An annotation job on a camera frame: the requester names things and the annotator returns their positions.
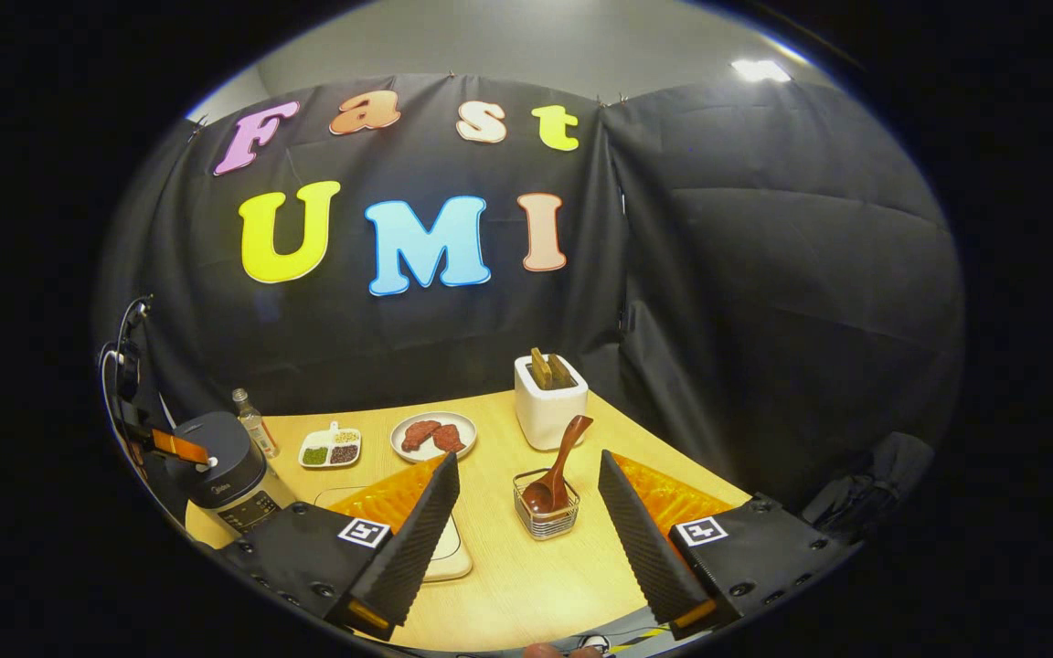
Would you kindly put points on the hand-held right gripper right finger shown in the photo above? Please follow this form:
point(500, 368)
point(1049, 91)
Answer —
point(650, 557)

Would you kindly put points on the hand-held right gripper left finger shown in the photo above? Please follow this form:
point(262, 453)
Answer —
point(417, 548)

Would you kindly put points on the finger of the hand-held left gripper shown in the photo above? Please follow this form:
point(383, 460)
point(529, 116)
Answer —
point(181, 446)

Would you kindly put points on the rectangular tray of rice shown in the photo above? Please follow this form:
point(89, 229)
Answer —
point(452, 553)

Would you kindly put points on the dark grey rice cooker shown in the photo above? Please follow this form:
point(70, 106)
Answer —
point(225, 475)

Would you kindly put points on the clear square chopstick holder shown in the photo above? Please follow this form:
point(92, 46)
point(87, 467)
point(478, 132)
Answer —
point(549, 529)

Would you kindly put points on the dark wooden spoon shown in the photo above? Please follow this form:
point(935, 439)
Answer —
point(540, 498)

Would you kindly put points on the small clear bottle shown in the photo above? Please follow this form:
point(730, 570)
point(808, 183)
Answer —
point(257, 429)

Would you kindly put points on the white round plate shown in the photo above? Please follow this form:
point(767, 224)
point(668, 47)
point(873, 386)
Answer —
point(419, 456)

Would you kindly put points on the red meat piece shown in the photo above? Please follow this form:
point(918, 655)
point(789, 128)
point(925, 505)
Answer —
point(449, 440)
point(417, 435)

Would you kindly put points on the dark red beans pile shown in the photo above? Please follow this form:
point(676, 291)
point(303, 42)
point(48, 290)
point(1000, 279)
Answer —
point(344, 452)

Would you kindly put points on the yellow beans pile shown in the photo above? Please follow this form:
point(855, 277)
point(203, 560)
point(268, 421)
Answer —
point(346, 436)

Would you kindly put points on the green beans pile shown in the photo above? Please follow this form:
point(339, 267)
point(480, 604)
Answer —
point(314, 454)

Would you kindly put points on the white divided dish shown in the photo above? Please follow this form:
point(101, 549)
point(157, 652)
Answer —
point(325, 440)

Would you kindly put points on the white toaster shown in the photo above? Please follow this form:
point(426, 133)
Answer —
point(545, 416)

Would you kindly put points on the brown toast slice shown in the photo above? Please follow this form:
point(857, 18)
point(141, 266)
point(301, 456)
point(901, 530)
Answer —
point(540, 368)
point(561, 372)

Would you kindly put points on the ceiling light panel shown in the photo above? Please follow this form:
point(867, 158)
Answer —
point(760, 69)

